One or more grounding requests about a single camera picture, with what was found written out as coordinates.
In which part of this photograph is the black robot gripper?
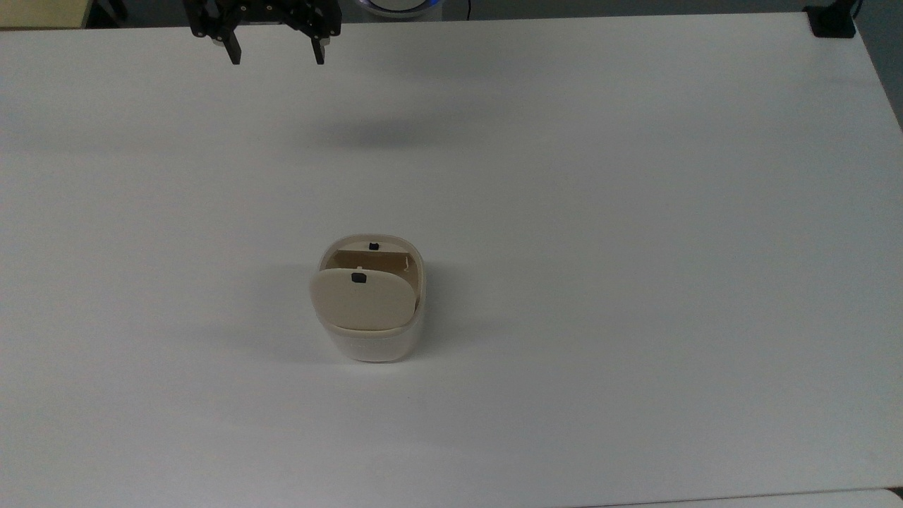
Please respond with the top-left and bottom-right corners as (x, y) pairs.
(182, 0), (344, 66)

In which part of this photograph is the black table clamp block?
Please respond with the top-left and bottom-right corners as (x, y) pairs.
(804, 0), (860, 40)

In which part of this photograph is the cream plastic trash bin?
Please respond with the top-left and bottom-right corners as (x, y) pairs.
(310, 233), (428, 365)

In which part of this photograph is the beige wooden desk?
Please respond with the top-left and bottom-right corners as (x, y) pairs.
(0, 0), (95, 30)

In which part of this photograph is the cream trash bin lid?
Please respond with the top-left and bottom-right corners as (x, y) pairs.
(310, 266), (419, 333)

